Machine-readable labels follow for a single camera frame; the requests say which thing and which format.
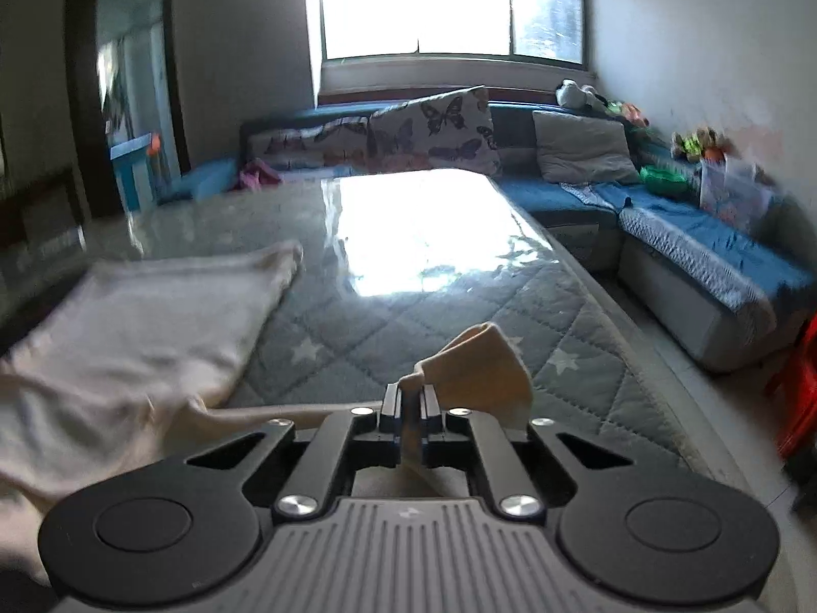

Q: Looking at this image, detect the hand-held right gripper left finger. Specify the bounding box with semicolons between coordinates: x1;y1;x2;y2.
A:
185;383;406;521

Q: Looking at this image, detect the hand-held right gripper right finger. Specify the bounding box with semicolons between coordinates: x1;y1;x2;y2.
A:
418;386;633;521

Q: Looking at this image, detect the cream knit garment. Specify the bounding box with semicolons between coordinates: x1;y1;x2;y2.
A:
0;239;535;588

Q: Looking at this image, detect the grey quilted star mat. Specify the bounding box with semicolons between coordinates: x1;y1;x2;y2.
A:
0;169;757;512

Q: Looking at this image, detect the blue corner sofa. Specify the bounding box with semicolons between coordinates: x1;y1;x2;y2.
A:
156;99;817;374

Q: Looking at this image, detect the pink cloth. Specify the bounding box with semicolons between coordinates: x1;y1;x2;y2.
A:
235;157;283;193

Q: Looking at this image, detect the long butterfly print pillow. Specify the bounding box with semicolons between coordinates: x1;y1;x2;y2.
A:
247;119;372;171

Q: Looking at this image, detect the large butterfly print pillow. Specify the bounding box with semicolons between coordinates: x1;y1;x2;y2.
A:
368;85;502;178

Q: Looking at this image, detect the grey pillow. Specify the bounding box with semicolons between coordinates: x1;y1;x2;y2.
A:
532;110;642;185

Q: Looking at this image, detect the green bowl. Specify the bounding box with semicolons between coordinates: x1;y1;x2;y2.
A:
639;165;691;198

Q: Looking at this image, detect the blue patterned sofa cover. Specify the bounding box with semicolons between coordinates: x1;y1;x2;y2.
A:
560;180;817;334

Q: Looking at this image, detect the blue and white cabinet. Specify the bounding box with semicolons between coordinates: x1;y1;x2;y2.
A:
109;133;162;213

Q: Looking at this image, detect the panda plush toy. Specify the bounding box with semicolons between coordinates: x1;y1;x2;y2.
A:
555;79;609;111

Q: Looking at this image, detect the pink and green toy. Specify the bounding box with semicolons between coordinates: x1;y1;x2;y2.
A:
606;100;650;130

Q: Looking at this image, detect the red plastic stool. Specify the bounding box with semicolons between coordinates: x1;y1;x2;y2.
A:
764;315;817;462

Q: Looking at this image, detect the green plush toy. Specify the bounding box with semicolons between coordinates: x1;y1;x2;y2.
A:
671;129;704;160

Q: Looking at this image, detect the clear plastic storage box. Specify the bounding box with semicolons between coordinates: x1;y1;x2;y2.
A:
698;156;777;232

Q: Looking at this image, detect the black round object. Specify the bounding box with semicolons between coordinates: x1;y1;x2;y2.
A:
777;452;817;515

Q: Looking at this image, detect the dark wooden chair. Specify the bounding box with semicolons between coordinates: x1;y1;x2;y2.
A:
0;166;88;251

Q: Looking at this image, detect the window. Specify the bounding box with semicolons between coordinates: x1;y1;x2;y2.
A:
315;0;589;73

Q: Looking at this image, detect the dark wooden door frame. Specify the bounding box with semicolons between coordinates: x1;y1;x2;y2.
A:
62;0;194;221

